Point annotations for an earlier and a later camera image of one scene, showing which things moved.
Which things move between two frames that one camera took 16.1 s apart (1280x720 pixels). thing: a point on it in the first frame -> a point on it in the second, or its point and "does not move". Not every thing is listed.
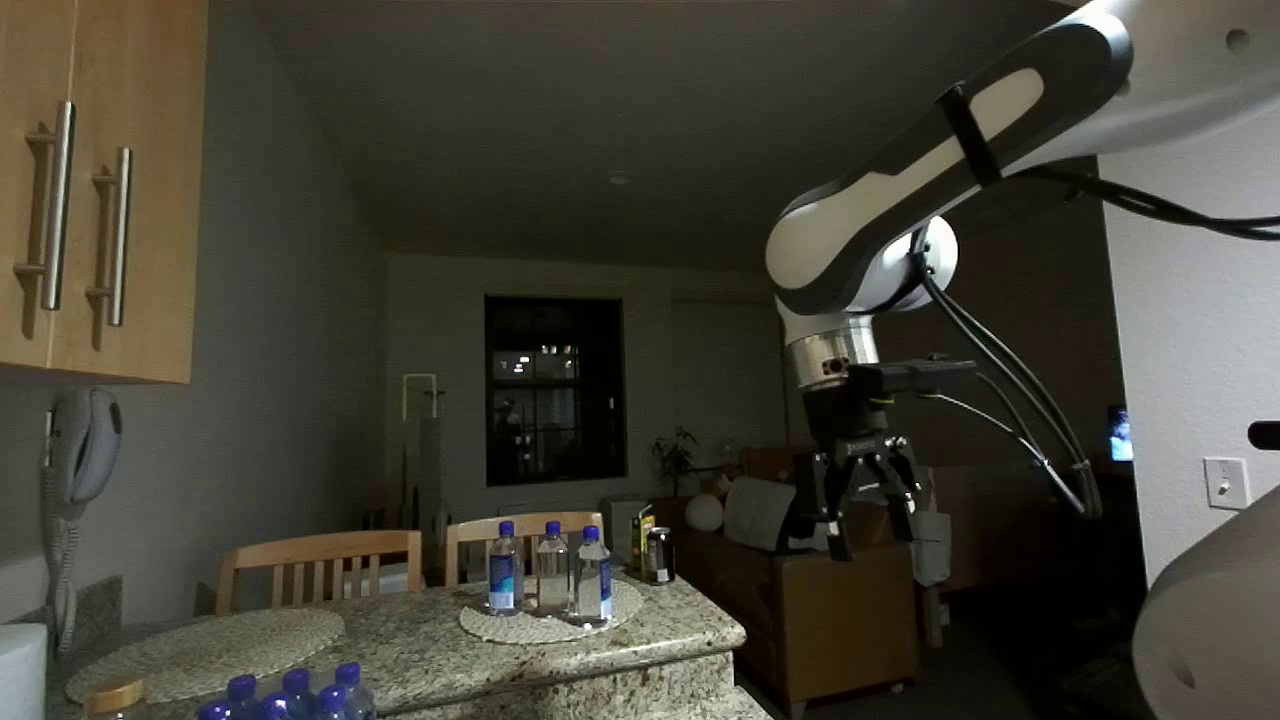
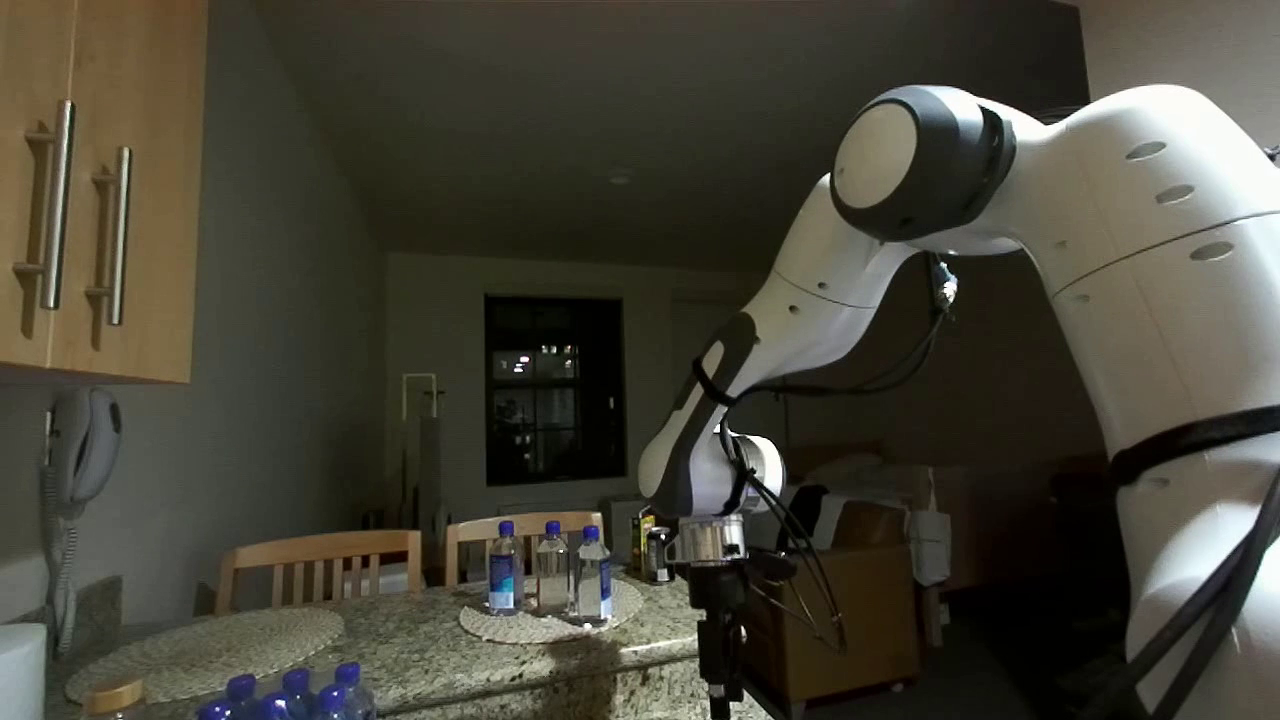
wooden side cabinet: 819,626 does not move
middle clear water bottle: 555,570 does not move
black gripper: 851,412 -> 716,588
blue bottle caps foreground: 345,699 does not move
